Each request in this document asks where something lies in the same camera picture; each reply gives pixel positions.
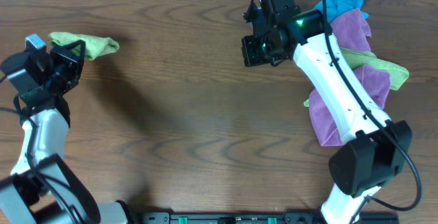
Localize lower purple cloth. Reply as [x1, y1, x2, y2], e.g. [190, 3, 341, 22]
[307, 65, 391, 147]

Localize black cable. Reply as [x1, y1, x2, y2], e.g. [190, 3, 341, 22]
[0, 76, 79, 224]
[244, 0, 423, 212]

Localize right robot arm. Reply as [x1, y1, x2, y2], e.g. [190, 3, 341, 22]
[242, 0, 412, 223]

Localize left black cable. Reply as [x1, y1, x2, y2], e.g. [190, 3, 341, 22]
[0, 76, 79, 224]

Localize blue cloth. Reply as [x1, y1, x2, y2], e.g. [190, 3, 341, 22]
[326, 0, 366, 23]

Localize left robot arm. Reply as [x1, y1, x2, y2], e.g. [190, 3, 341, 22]
[1, 34, 134, 223]

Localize purple cloth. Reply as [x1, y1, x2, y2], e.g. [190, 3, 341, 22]
[307, 65, 391, 147]
[331, 8, 372, 51]

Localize right black cable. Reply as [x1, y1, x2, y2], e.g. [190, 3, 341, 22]
[244, 0, 423, 212]

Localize olive green cloth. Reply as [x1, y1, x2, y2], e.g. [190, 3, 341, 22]
[303, 47, 410, 108]

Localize upper purple cloth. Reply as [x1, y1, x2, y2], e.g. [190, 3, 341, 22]
[331, 8, 372, 51]

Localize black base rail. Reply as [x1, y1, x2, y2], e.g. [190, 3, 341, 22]
[140, 211, 400, 224]

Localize light green cloth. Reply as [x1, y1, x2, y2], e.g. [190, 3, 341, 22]
[49, 32, 120, 60]

